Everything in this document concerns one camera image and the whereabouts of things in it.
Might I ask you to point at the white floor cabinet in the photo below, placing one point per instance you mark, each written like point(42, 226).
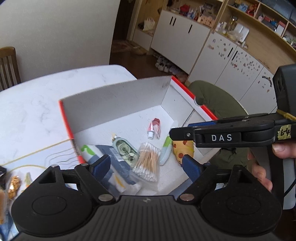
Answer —
point(175, 39)

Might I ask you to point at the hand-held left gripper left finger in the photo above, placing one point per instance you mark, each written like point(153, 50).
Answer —
point(101, 165)

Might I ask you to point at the brown wooden chair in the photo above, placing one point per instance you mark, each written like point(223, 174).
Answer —
point(9, 69)

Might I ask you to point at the white green tube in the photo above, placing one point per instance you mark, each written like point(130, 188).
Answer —
point(166, 148)

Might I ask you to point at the cotton swab packet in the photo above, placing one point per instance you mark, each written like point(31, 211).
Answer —
point(146, 162)

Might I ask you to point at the brown slippers pair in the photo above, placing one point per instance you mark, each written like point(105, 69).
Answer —
point(139, 51)

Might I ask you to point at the wooden shelf unit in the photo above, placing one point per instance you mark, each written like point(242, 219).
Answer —
point(261, 48)

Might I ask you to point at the dark blue white packet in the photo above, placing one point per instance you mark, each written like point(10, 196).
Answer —
point(120, 166)

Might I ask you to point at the correction tape dispenser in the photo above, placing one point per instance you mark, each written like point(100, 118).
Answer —
point(126, 150)

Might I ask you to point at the small pink tube packet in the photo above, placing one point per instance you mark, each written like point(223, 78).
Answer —
point(155, 127)

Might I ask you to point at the person's right hand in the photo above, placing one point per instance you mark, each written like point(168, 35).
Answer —
point(261, 172)

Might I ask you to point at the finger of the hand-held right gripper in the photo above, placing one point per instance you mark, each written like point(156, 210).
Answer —
point(203, 125)
point(182, 134)

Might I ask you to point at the white sneakers pair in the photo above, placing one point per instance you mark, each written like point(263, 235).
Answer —
point(162, 64)

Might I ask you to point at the white tote bag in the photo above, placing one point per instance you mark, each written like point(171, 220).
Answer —
point(149, 24)

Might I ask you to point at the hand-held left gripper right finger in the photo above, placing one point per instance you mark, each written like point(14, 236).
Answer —
point(190, 166)

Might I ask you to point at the stickered white cabinet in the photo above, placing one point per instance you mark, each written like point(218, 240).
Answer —
point(212, 60)

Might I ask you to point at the olive green padded chair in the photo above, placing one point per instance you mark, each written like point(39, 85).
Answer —
point(215, 97)

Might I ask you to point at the yellow red-spotted squishy toy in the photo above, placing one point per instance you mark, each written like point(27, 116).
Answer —
point(182, 150)

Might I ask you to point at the fish print table mat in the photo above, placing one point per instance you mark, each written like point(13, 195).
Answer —
point(34, 160)

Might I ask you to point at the orange snack packet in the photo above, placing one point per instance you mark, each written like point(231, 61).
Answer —
point(14, 186)

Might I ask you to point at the low white bench cabinet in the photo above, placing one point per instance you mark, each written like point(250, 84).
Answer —
point(143, 39)

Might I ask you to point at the pale slippers pair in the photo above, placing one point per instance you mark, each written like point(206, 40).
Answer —
point(178, 74)

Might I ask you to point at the red cardboard box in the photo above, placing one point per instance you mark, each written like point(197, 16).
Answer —
point(115, 104)

